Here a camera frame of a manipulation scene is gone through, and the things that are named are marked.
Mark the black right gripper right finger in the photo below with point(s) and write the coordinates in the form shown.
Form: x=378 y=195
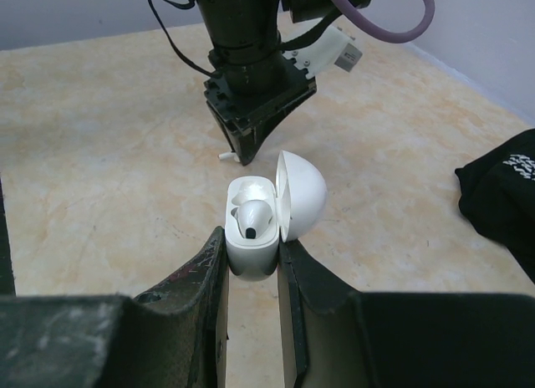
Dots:
x=334 y=335

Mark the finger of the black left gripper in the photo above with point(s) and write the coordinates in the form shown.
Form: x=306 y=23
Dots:
x=258 y=117
x=220 y=121

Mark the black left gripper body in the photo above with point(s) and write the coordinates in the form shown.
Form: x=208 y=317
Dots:
x=272 y=75

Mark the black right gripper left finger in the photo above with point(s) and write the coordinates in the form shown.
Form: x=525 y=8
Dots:
x=172 y=335

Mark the white earbud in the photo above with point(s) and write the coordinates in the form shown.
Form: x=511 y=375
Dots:
x=229 y=156
x=253 y=218

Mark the white earbud charging case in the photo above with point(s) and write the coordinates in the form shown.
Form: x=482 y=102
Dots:
x=297 y=196

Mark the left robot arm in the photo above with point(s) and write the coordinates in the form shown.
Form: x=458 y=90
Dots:
x=244 y=32

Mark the black floral folded shirt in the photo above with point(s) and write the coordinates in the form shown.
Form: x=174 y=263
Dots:
x=497 y=197

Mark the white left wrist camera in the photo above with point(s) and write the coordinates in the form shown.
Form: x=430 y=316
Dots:
x=334 y=47

